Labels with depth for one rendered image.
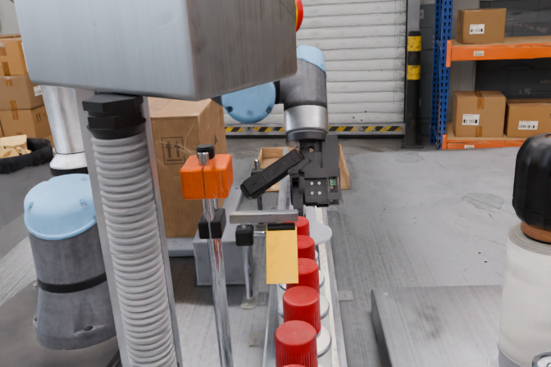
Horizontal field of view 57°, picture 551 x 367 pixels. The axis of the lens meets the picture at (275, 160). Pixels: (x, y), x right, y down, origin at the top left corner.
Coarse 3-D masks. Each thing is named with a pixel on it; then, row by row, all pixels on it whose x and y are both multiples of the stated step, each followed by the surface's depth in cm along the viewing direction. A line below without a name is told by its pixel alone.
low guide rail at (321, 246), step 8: (320, 208) 106; (320, 216) 102; (320, 248) 89; (320, 256) 86; (320, 264) 84; (328, 272) 81; (328, 280) 79; (328, 288) 77; (328, 296) 75; (336, 352) 63; (336, 360) 62
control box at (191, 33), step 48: (48, 0) 32; (96, 0) 29; (144, 0) 26; (192, 0) 25; (240, 0) 28; (288, 0) 31; (48, 48) 33; (96, 48) 30; (144, 48) 28; (192, 48) 26; (240, 48) 28; (288, 48) 32; (192, 96) 26
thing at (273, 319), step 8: (280, 184) 107; (280, 192) 103; (280, 200) 99; (280, 208) 95; (272, 288) 69; (272, 296) 67; (272, 304) 65; (272, 312) 64; (272, 320) 62; (272, 328) 61; (272, 336) 59; (272, 344) 58; (272, 352) 56; (272, 360) 55
